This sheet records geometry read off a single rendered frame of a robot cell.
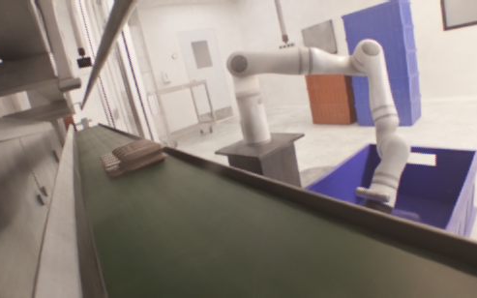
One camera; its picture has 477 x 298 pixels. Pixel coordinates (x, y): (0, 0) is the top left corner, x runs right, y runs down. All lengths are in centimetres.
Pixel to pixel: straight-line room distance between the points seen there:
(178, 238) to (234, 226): 4
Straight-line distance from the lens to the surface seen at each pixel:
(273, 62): 82
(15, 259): 36
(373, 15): 288
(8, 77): 30
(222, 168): 30
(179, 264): 18
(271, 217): 20
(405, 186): 111
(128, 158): 39
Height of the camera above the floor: 78
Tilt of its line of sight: 13 degrees down
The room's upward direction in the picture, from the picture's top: 13 degrees counter-clockwise
